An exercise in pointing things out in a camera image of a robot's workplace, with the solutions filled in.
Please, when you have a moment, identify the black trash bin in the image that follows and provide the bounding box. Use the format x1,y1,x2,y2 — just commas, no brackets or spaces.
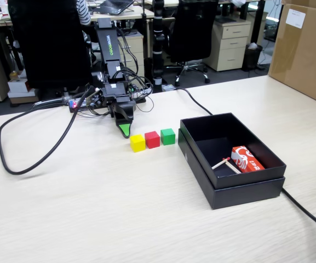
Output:
242,43,264,71

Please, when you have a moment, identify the black swivel office chair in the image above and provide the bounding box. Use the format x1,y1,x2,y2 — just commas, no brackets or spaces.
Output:
168,0,220,87

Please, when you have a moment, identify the red and white matchbox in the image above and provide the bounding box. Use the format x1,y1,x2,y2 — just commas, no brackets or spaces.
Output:
231,145,266,174

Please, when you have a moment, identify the small white carton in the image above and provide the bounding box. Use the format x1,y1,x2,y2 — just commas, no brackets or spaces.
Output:
8,78,29,93

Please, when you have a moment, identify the black cardboard box tray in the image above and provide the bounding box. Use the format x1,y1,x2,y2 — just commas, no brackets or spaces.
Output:
179,112,287,190

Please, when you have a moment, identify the wooden matchstick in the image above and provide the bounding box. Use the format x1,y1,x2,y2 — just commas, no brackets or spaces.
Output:
211,157,231,170
222,158,242,175

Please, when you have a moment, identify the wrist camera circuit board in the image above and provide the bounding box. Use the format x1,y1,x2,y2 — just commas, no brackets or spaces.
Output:
85,86,105,108

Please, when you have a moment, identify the black pole with white bands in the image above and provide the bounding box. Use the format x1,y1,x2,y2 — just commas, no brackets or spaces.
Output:
152,0,165,93

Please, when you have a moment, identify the large brown cardboard box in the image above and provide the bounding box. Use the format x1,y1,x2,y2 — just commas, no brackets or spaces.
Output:
267,0,316,109

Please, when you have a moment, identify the green wooden cube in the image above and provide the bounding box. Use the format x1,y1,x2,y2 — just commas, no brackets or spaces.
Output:
160,128,176,146

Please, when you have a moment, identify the controller board with red LED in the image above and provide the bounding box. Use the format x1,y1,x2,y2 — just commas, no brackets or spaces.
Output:
68,94,147,113

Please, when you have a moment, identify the thin black wire bundle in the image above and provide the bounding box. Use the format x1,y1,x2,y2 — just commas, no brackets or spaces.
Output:
116,27,154,115

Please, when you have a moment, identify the black laptop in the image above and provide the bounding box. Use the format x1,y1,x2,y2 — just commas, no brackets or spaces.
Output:
93,0,135,16

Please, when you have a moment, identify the person in striped shirt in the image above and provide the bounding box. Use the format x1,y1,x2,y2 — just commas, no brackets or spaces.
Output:
75,0,93,42

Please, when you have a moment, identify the red wooden cube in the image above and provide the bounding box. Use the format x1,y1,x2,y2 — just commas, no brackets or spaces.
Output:
144,130,161,150

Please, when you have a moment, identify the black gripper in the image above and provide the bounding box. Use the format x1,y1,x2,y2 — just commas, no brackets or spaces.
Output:
102,83,137,139

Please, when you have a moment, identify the large black office chair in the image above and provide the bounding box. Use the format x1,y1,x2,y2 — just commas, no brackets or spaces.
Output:
7,0,94,110

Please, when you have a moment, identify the beige drawer cabinet with handles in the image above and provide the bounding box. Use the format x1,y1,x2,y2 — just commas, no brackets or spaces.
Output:
118,31,145,79

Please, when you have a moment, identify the beige three-drawer cabinet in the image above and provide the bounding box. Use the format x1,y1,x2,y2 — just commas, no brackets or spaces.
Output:
203,20,252,72

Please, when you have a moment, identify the thick black power cable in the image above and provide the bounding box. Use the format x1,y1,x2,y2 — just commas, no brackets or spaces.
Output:
171,87,316,263

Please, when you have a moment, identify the flat white box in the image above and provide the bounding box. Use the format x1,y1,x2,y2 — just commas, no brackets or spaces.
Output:
7,89,38,99

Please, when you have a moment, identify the thin black stand pole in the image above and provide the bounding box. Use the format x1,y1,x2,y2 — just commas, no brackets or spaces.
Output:
141,0,149,60

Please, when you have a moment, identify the black cardboard box lid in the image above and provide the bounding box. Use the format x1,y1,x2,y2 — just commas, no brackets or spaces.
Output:
177,128,286,210

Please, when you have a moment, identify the yellow wooden cube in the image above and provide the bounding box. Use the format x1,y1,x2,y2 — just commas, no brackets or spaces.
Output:
129,134,147,153

